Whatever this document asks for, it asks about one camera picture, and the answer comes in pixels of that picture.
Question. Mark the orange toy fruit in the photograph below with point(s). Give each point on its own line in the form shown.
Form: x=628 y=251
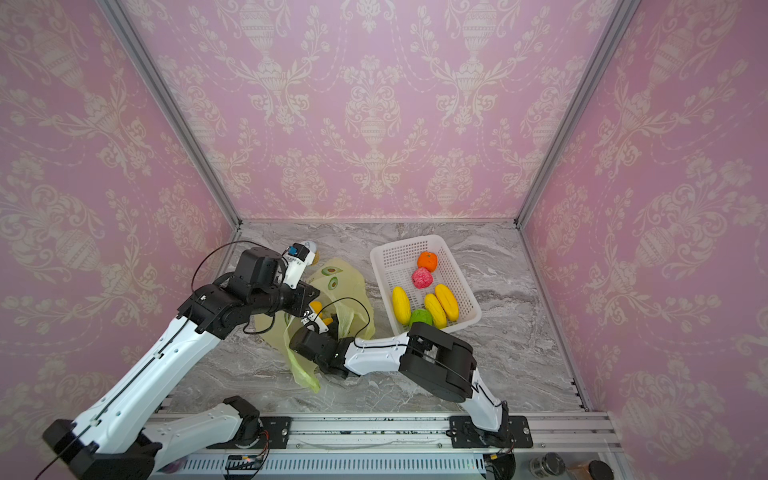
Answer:
x=427 y=260

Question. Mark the yellow plastic bag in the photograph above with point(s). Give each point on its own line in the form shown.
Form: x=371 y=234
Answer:
x=344 y=297

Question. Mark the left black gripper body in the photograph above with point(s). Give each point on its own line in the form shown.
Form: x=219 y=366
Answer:
x=275 y=298

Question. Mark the yellow green toy mango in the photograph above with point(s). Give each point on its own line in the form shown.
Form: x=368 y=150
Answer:
x=401 y=306

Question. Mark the yellow toy starfruit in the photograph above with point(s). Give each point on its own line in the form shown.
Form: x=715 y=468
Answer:
x=448 y=302
x=435 y=309

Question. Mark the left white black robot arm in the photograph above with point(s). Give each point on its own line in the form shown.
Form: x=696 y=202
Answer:
x=110 y=439

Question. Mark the magenta toy fruit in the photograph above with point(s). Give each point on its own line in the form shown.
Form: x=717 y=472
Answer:
x=422 y=278

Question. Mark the white plastic basket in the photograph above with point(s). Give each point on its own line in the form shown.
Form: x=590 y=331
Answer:
x=394 y=265

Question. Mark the green toy fruit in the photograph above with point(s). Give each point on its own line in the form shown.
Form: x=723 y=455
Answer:
x=421 y=316

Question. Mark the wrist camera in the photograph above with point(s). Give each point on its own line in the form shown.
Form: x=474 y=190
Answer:
x=312 y=321
x=295 y=264

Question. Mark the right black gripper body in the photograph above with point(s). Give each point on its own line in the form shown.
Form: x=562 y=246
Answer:
x=309 y=346

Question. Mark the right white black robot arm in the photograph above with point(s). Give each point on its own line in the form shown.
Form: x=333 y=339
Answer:
x=435 y=360

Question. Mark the aluminium rail base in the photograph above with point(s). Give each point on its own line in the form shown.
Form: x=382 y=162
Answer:
x=411 y=446

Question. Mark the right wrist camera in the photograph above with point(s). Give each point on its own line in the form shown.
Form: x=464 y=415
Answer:
x=312 y=321

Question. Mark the yellow toy lemon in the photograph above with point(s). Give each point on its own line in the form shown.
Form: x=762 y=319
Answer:
x=321 y=310

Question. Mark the small jar white lid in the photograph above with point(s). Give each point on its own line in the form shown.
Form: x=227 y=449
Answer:
x=311 y=256

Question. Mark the black round knob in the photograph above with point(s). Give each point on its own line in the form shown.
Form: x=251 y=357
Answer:
x=600 y=470

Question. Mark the round metal tin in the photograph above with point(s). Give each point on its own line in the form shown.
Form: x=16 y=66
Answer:
x=547 y=466

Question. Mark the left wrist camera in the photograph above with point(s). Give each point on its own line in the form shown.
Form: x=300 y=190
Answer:
x=295 y=264

